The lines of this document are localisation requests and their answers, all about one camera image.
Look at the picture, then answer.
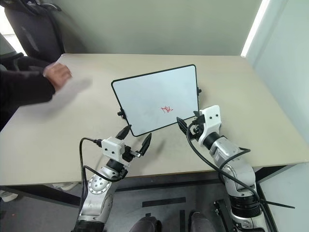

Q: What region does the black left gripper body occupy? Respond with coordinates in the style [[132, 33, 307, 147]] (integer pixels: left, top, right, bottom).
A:
[[122, 144, 142, 163]]

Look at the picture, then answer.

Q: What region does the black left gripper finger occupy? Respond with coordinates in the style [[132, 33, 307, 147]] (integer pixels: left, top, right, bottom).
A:
[[140, 132, 153, 157], [115, 125, 131, 140]]

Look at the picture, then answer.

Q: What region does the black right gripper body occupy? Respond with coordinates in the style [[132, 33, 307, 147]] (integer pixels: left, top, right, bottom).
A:
[[187, 113, 206, 142]]

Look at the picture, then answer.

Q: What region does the person's bare hand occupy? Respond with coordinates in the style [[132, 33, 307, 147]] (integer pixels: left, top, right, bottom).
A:
[[43, 63, 73, 89]]

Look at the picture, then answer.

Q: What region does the dark grey rounded shape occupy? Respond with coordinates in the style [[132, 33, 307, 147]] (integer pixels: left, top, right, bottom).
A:
[[129, 216, 163, 232], [188, 212, 216, 232]]

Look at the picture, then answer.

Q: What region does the white sneaker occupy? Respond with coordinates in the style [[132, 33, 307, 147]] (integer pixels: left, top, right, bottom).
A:
[[0, 189, 19, 203]]

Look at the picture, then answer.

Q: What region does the black office chair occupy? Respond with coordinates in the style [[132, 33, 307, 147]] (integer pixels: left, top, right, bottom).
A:
[[4, 0, 66, 58]]

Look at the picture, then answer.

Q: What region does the dark grey office chair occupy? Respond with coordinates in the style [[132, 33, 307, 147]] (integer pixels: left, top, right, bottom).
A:
[[0, 32, 25, 71]]

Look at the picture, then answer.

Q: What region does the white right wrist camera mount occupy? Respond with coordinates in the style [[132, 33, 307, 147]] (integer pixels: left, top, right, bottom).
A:
[[197, 105, 222, 144]]

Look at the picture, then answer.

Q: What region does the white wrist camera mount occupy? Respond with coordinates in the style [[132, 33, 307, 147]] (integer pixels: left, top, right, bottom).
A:
[[197, 105, 222, 144], [101, 136, 125, 160]]

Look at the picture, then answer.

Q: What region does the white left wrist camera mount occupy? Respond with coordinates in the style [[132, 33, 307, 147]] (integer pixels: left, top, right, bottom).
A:
[[101, 136, 125, 160]]

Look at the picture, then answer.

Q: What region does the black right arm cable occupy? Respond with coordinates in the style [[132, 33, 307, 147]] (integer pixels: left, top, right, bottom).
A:
[[186, 122, 278, 232]]

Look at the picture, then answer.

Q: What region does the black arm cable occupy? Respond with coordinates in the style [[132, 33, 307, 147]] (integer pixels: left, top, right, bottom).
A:
[[79, 137, 123, 202], [186, 122, 278, 232]]

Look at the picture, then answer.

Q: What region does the white board with black frame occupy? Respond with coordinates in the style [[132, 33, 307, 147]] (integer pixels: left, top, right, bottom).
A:
[[111, 64, 202, 138]]

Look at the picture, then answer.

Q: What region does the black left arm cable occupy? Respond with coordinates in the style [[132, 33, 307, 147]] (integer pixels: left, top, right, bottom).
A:
[[79, 137, 123, 202]]

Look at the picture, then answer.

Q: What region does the black metal floor bracket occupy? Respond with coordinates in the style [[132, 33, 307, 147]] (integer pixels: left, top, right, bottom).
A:
[[213, 199, 234, 232]]

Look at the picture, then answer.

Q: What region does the black metal table frame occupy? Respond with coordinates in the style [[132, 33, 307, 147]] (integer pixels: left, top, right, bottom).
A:
[[0, 165, 289, 208]]

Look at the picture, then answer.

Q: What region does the black cable tie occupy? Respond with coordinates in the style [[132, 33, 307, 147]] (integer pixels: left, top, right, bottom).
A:
[[259, 196, 295, 210]]

